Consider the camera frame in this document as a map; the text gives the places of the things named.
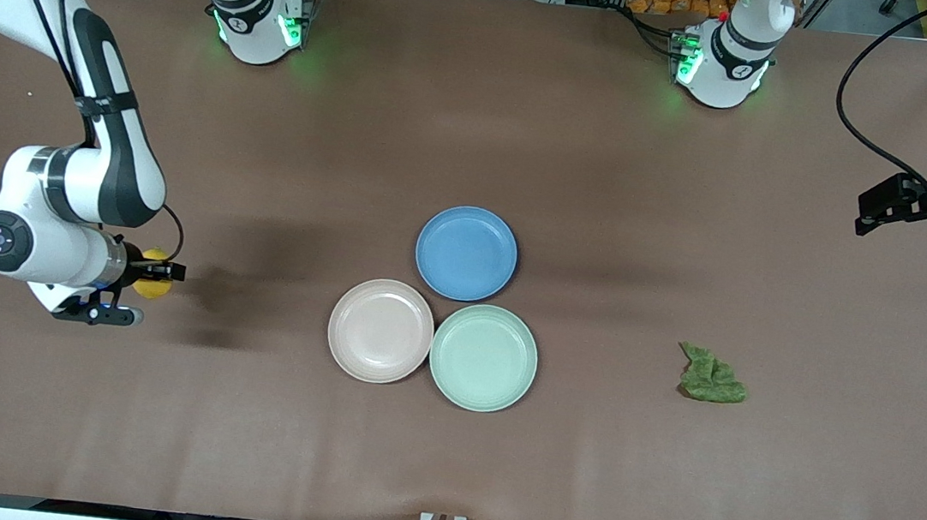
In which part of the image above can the blue plate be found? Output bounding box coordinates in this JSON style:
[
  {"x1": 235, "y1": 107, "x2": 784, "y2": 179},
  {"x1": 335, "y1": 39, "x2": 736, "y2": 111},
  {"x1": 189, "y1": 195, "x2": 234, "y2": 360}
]
[{"x1": 410, "y1": 201, "x2": 523, "y2": 308}]

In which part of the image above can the light green plate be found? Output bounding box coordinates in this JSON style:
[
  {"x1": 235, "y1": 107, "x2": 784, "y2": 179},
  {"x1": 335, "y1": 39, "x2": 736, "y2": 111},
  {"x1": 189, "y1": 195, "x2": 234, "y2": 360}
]
[{"x1": 424, "y1": 298, "x2": 544, "y2": 418}]

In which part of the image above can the pink plate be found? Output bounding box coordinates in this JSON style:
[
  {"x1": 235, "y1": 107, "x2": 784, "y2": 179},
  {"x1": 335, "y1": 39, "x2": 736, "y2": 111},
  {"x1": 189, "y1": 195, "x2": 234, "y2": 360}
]
[{"x1": 323, "y1": 273, "x2": 440, "y2": 390}]

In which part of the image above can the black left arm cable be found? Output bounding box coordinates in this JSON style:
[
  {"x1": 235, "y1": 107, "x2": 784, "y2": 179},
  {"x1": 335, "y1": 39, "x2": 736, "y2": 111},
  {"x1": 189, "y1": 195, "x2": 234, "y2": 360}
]
[{"x1": 825, "y1": 0, "x2": 927, "y2": 205}]

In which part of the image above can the yellow lemon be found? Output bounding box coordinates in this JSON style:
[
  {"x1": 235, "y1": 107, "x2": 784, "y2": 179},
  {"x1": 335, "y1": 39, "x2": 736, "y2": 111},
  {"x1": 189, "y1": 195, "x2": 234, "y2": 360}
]
[{"x1": 129, "y1": 245, "x2": 176, "y2": 302}]

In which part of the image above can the green lettuce leaf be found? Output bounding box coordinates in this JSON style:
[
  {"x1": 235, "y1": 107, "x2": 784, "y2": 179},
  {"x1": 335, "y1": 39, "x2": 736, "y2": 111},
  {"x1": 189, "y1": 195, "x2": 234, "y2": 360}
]
[{"x1": 675, "y1": 342, "x2": 752, "y2": 406}]

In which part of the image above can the brown table cover sheet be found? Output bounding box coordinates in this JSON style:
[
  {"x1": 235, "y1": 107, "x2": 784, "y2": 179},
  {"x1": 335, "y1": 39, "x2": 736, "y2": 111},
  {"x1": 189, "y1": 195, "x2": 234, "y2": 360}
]
[{"x1": 0, "y1": 0, "x2": 927, "y2": 520}]

